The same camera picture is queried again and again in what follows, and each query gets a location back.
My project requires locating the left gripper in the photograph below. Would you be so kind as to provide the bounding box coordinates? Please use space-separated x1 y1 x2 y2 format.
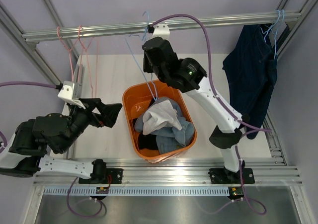
58 99 123 154

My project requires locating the light blue hanger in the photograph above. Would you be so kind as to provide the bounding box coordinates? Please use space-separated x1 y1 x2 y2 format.
125 11 159 101
260 9 285 59

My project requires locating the black skirt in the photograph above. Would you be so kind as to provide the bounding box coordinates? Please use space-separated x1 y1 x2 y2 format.
136 130 159 150

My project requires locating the white garment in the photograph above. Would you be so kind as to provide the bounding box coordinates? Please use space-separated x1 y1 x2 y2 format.
142 100 182 135

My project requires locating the pink hanger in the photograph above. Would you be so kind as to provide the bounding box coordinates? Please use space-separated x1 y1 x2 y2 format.
56 26 81 77
77 25 99 98

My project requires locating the dark blue denim garment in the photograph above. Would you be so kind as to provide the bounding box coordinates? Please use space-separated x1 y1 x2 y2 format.
223 25 277 128

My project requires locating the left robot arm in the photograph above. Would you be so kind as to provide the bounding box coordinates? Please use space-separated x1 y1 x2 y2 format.
0 98 122 183

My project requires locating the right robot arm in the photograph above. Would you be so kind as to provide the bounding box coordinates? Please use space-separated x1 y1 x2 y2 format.
142 37 244 184

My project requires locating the orange plastic basket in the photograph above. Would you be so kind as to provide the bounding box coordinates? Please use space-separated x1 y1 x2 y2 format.
123 80 197 163

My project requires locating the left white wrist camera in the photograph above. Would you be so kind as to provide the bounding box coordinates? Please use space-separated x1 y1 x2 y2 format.
58 81 85 109

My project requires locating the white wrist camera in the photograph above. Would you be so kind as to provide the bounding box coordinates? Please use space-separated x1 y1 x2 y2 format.
147 23 170 40
58 81 85 109

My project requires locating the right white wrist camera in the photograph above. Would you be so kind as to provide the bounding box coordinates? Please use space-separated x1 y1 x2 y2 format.
147 23 170 40

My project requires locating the white slotted cable duct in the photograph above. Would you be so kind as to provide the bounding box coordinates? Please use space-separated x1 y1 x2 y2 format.
44 186 230 197

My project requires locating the front aluminium frame rail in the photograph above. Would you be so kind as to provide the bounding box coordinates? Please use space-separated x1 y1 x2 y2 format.
32 157 304 187

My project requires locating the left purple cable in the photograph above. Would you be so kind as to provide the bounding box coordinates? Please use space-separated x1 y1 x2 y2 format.
0 81 60 155

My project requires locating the aluminium hanging rail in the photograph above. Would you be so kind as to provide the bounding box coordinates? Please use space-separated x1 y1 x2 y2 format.
20 9 304 46

